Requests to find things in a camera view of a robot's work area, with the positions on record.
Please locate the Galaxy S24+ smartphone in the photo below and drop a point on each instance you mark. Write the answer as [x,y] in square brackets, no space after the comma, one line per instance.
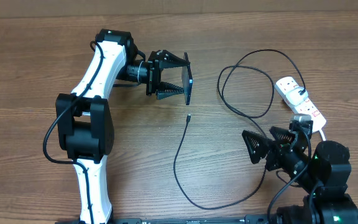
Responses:
[187,80]

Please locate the white charger plug adapter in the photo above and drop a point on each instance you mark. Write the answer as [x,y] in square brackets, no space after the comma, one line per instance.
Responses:
[296,96]

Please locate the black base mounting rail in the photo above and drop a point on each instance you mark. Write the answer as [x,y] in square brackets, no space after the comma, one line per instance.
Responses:
[247,219]

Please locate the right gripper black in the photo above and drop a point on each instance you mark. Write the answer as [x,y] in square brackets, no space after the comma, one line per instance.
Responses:
[278,150]

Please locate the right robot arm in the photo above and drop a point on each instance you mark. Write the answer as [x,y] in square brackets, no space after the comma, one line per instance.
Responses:
[322,172]

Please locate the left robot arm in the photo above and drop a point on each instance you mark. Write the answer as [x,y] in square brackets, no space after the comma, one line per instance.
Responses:
[84,122]

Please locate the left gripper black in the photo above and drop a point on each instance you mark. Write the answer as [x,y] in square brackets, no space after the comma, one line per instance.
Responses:
[154,74]

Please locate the white power strip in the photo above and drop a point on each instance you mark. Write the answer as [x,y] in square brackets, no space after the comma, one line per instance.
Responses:
[286,84]

